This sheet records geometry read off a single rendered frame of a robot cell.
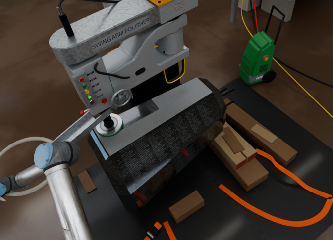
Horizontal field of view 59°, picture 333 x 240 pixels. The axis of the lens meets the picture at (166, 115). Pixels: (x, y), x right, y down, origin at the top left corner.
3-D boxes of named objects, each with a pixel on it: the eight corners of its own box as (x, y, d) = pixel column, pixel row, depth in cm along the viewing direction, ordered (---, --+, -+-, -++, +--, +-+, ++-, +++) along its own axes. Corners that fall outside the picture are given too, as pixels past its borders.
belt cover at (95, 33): (176, -3, 212) (174, -26, 199) (198, 11, 197) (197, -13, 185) (53, 56, 183) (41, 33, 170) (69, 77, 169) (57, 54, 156)
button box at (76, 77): (97, 101, 197) (83, 69, 175) (99, 103, 195) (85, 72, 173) (86, 107, 195) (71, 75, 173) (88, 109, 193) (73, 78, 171)
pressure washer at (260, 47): (260, 63, 379) (271, 1, 312) (275, 80, 357) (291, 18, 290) (235, 72, 375) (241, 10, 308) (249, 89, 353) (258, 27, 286)
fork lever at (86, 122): (122, 83, 228) (119, 79, 224) (135, 97, 218) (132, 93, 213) (53, 141, 223) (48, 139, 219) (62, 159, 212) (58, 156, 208)
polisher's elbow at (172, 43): (153, 47, 224) (149, 25, 209) (173, 36, 230) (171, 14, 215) (168, 59, 213) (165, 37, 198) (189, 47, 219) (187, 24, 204)
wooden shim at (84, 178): (77, 175, 302) (77, 174, 301) (86, 170, 305) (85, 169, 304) (87, 194, 288) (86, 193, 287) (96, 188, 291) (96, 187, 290)
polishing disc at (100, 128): (126, 116, 237) (126, 115, 236) (116, 137, 225) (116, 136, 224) (102, 112, 242) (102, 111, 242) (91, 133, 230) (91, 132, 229)
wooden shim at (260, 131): (250, 129, 301) (250, 129, 300) (256, 124, 305) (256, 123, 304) (271, 144, 288) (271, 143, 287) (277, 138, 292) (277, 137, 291)
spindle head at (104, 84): (123, 78, 228) (108, 29, 193) (138, 94, 215) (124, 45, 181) (81, 101, 217) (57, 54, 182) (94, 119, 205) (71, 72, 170)
